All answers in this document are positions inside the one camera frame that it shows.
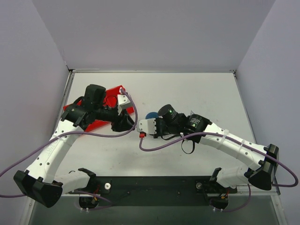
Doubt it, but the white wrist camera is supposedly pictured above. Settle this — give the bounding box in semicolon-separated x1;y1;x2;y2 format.
117;94;132;115
137;118;157;135

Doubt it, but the blue plastic cup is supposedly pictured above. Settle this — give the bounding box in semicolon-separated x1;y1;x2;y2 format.
145;112;159;119

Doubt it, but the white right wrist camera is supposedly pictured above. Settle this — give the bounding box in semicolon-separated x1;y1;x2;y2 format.
137;118;157;135

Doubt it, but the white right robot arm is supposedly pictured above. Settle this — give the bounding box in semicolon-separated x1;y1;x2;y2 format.
155;104;279;190

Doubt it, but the red plastic compartment bin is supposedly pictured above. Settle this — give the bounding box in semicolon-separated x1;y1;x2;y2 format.
61;84;134;132

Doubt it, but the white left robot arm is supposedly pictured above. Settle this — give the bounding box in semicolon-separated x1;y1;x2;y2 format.
14;84;137;208

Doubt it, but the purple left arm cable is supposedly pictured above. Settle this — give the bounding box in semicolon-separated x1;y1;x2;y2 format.
0;87;138;210

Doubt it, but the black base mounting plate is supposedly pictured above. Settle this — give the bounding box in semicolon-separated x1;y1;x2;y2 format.
79;176;237;208

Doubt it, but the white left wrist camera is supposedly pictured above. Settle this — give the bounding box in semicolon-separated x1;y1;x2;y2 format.
117;94;132;115

